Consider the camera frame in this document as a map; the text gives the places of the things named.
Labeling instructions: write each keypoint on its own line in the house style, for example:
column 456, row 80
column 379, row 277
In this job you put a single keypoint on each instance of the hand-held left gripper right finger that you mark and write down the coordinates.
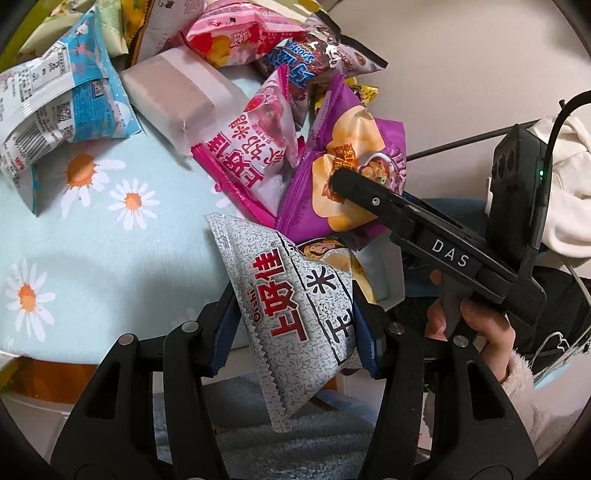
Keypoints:
column 365, row 341

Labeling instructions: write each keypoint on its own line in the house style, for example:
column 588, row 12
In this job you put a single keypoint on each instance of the grey fluffy rug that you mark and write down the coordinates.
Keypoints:
column 277, row 443

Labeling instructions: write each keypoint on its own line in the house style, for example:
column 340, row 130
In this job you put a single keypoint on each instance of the person's right hand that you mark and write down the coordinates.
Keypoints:
column 491, row 332

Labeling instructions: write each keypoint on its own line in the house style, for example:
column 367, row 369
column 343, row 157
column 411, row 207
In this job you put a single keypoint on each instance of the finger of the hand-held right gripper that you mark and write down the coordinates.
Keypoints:
column 369, row 196

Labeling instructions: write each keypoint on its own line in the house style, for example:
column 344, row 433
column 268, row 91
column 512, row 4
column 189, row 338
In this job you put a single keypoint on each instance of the grey speckled snack packet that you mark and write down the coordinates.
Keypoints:
column 286, row 300

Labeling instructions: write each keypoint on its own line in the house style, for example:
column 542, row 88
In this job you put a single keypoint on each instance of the blue and white snack packet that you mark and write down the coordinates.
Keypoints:
column 69, row 83

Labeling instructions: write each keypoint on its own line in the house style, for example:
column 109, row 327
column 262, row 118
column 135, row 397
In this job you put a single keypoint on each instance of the daisy print cloth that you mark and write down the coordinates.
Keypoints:
column 138, row 277

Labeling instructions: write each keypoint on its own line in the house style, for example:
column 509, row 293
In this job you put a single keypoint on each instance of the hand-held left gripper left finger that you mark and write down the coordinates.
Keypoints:
column 225, row 334

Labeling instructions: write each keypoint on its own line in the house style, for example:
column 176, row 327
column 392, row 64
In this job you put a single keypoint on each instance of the white garment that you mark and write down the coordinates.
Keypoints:
column 568, row 194

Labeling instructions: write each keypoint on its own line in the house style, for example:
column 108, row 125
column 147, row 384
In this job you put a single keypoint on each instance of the white box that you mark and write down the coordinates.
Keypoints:
column 383, row 272

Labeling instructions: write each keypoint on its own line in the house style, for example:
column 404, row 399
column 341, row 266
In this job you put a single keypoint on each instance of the person's right forearm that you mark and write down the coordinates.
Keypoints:
column 531, row 406

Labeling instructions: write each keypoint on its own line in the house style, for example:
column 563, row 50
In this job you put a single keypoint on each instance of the purple chip packet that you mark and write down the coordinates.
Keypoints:
column 339, row 99
column 314, row 194

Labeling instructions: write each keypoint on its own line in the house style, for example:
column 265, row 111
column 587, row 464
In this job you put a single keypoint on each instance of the pink striped snack packet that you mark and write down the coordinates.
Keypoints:
column 231, row 37

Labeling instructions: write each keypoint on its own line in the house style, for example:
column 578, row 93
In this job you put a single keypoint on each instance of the yellow chip packet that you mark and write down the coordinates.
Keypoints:
column 325, row 249

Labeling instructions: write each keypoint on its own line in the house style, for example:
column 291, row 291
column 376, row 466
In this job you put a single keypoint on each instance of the olive green snack packet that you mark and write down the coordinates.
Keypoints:
column 51, row 32

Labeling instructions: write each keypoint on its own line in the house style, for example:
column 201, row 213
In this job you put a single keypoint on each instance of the pale green snack packet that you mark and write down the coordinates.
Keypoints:
column 111, row 25

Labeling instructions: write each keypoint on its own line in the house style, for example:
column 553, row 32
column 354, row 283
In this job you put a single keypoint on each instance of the pink and white snack packet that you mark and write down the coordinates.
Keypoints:
column 244, row 152

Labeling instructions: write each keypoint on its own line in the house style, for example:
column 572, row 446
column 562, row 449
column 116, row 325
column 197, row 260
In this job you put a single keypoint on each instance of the dark chocolate snack packet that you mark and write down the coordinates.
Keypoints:
column 323, row 50

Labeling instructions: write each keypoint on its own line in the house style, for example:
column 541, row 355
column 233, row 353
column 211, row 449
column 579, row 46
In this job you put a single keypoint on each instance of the clear wrapped brown cake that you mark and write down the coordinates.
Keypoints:
column 175, row 92

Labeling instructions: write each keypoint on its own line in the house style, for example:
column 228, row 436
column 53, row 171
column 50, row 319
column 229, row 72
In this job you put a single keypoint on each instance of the small yellow snack packet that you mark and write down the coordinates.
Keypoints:
column 365, row 94

